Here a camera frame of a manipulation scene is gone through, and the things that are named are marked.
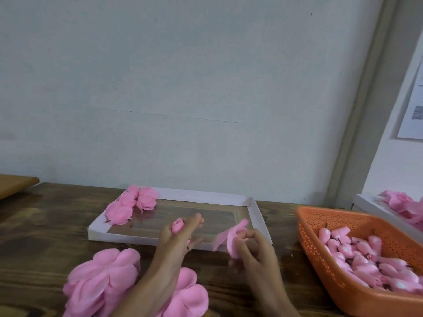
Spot person's left hand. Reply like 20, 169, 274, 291
153, 213, 206, 283

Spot pile of pink petals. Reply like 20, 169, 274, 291
380, 189, 423, 230

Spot pink petal sheet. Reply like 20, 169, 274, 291
171, 217, 186, 236

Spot stack of pink petals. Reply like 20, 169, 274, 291
63, 247, 141, 317
162, 266, 210, 317

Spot pink petal flower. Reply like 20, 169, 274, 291
135, 188, 160, 212

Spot group of finished pink roses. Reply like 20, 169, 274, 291
104, 184, 160, 226

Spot white paper notice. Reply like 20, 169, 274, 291
397, 59, 423, 140

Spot orange plastic basket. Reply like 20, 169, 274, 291
296, 206, 423, 317

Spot person's right forearm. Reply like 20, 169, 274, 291
250, 284, 301, 317

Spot white shallow tray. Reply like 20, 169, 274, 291
88, 187, 272, 250

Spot person's right hand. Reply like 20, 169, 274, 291
229, 228, 282, 296

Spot pink rose buds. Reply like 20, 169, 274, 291
317, 224, 423, 295

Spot person's left forearm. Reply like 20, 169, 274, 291
112, 269, 186, 317

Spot grey door frame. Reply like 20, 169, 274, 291
327, 0, 423, 209

